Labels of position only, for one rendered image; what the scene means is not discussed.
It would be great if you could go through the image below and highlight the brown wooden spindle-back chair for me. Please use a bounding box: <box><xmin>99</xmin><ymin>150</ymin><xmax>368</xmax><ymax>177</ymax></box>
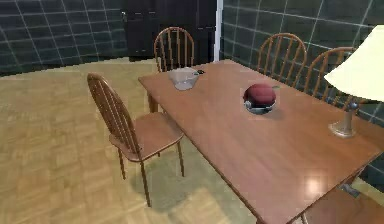
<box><xmin>86</xmin><ymin>72</ymin><xmax>186</xmax><ymax>208</ymax></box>
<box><xmin>153</xmin><ymin>26</ymin><xmax>196</xmax><ymax>73</ymax></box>
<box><xmin>256</xmin><ymin>32</ymin><xmax>308</xmax><ymax>88</ymax></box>
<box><xmin>303</xmin><ymin>46</ymin><xmax>367</xmax><ymax>108</ymax></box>

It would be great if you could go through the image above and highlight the grey bowl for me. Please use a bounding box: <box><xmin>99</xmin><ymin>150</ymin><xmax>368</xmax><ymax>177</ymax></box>
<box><xmin>244</xmin><ymin>100</ymin><xmax>277</xmax><ymax>116</ymax></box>

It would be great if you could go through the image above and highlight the brown wooden dining table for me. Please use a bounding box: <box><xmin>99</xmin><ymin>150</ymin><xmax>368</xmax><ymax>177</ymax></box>
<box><xmin>137</xmin><ymin>59</ymin><xmax>384</xmax><ymax>224</ymax></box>

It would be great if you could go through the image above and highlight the red apple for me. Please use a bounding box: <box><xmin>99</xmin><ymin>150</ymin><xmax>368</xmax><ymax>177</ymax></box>
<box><xmin>243</xmin><ymin>83</ymin><xmax>281</xmax><ymax>109</ymax></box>

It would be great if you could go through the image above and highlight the black cabinet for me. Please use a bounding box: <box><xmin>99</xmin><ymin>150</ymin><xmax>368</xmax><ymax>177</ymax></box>
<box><xmin>121</xmin><ymin>0</ymin><xmax>218</xmax><ymax>66</ymax></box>

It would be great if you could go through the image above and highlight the cream shade table lamp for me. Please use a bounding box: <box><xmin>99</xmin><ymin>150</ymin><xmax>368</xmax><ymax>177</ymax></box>
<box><xmin>323</xmin><ymin>24</ymin><xmax>384</xmax><ymax>139</ymax></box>

